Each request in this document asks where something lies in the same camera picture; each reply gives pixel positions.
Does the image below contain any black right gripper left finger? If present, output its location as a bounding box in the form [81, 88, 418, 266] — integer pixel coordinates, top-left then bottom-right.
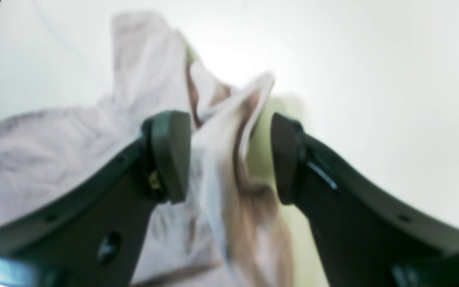
[0, 110, 191, 287]

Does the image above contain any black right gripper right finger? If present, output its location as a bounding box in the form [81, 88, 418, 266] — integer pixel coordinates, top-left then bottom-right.
[270, 113, 459, 287]

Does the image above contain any mauve t-shirt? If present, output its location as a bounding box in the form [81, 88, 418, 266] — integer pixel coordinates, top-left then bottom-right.
[0, 12, 294, 287]

